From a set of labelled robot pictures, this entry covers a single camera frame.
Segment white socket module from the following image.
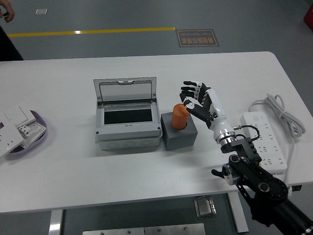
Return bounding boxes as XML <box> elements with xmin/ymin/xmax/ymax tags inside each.
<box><xmin>16</xmin><ymin>121</ymin><xmax>46</xmax><ymax>149</ymax></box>

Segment grey cube with round hole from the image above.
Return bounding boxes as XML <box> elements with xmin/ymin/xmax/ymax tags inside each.
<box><xmin>160</xmin><ymin>112</ymin><xmax>198</xmax><ymax>151</ymax></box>

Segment red object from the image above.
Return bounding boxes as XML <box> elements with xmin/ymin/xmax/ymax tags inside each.
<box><xmin>303</xmin><ymin>4</ymin><xmax>313</xmax><ymax>25</ymax></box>

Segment orange cylinder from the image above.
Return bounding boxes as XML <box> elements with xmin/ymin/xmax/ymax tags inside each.
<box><xmin>171</xmin><ymin>103</ymin><xmax>189</xmax><ymax>130</ymax></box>

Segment grey metal base plate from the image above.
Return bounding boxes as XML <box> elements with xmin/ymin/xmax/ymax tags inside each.
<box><xmin>82</xmin><ymin>223</ymin><xmax>206</xmax><ymax>235</ymax></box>

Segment person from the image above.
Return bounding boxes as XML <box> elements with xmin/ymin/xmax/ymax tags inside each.
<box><xmin>0</xmin><ymin>25</ymin><xmax>24</xmax><ymax>61</ymax></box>

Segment white switch panel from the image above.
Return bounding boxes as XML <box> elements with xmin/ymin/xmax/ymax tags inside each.
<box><xmin>4</xmin><ymin>105</ymin><xmax>37</xmax><ymax>128</ymax></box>

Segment metal floor socket box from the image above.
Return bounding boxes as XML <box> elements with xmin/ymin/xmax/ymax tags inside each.
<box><xmin>194</xmin><ymin>195</ymin><xmax>217</xmax><ymax>218</ymax></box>

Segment white table leg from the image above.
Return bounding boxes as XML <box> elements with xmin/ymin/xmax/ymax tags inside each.
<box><xmin>227</xmin><ymin>192</ymin><xmax>249</xmax><ymax>233</ymax></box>
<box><xmin>48</xmin><ymin>210</ymin><xmax>64</xmax><ymax>235</ymax></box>

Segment person's left hand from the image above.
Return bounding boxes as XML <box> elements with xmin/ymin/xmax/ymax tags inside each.
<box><xmin>0</xmin><ymin>6</ymin><xmax>15</xmax><ymax>24</ymax></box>

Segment brown floor sign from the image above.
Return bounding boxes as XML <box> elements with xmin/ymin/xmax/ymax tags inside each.
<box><xmin>176</xmin><ymin>29</ymin><xmax>220</xmax><ymax>47</ymax></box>

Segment purple tray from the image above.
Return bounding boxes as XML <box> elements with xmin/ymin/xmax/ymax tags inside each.
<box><xmin>5</xmin><ymin>110</ymin><xmax>47</xmax><ymax>155</ymax></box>

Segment large white socket panel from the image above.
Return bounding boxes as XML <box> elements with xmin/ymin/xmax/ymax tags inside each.
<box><xmin>0</xmin><ymin>117</ymin><xmax>25</xmax><ymax>158</ymax></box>

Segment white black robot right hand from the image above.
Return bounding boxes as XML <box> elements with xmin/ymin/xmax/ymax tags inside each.
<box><xmin>179</xmin><ymin>80</ymin><xmax>236</xmax><ymax>142</ymax></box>

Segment white power strip cord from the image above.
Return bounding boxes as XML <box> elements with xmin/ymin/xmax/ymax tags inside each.
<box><xmin>248</xmin><ymin>93</ymin><xmax>306</xmax><ymax>184</ymax></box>

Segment grey electrical box with lid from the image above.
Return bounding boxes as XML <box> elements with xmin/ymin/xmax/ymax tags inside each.
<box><xmin>93</xmin><ymin>76</ymin><xmax>163</xmax><ymax>151</ymax></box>

